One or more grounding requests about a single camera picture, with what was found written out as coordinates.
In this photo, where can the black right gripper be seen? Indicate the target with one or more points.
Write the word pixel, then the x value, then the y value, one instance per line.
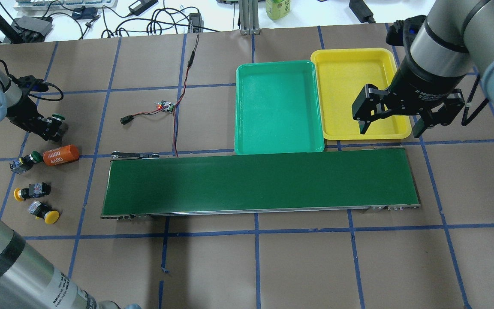
pixel 423 86

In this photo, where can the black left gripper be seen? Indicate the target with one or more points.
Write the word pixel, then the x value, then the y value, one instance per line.
pixel 23 116

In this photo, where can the green push button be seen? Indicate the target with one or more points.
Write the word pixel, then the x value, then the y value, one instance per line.
pixel 58 127
pixel 25 163

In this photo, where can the orange cylinder marked 4680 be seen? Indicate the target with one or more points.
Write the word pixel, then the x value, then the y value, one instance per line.
pixel 61 155

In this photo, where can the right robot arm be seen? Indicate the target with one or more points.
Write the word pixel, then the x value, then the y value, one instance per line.
pixel 440 49

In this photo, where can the yellow plastic tray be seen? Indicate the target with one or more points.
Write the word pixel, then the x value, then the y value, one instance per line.
pixel 341 75

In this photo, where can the yellow push button upper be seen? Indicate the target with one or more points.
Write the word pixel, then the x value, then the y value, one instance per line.
pixel 37 190

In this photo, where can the yellow push button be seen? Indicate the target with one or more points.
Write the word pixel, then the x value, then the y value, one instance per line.
pixel 43 211
pixel 37 190

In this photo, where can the yellow push button lower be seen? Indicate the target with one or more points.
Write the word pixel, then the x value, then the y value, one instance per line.
pixel 43 211

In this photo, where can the white keyboard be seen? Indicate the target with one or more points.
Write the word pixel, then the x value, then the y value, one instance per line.
pixel 36 5

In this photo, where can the green plastic tray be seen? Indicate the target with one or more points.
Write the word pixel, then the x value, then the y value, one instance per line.
pixel 277 108

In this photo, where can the black power adapter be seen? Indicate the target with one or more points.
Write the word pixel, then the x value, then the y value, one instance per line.
pixel 361 11

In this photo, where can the green conveyor belt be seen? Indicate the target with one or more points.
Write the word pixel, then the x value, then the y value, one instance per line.
pixel 356 179

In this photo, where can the small green controller board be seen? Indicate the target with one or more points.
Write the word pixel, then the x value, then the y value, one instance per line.
pixel 164 106

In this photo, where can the green tea bottle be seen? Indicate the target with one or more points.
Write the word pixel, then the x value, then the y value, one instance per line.
pixel 277 9

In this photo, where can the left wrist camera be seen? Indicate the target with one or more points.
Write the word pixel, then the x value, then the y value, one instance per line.
pixel 29 83

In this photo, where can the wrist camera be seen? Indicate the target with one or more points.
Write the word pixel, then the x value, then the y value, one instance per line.
pixel 29 83
pixel 403 32

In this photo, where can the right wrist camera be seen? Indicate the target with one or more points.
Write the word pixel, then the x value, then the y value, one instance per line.
pixel 403 32

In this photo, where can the aluminium frame post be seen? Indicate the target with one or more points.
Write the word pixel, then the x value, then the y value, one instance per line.
pixel 249 17

